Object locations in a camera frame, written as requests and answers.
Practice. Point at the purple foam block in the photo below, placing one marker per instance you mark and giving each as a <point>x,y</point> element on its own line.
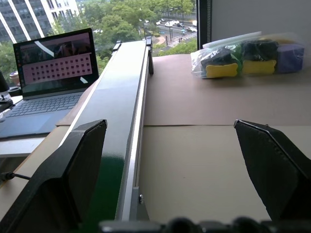
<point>290,59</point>

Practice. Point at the yellow bone-shaped foam piece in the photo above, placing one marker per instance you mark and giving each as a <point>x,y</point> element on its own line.
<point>258,66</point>
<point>222,70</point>

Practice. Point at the clear plastic bag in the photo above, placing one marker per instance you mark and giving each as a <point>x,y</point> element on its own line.
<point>218,52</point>

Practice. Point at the black desk gadget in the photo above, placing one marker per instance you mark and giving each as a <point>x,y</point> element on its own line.
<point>3,85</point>

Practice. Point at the green conveyor belt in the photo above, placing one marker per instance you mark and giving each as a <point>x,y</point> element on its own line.
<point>116,109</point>

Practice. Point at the brown paper cup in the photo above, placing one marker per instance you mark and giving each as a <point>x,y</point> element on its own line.
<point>14,77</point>

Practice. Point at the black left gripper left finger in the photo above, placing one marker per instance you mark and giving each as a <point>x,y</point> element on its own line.
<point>56,189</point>

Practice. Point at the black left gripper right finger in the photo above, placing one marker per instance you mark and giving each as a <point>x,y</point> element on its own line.
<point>279,174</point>

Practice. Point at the silver open laptop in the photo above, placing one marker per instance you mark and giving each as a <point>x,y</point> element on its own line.
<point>56,72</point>

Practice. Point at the black window frame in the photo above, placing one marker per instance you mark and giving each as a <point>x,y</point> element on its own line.
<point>204,21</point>

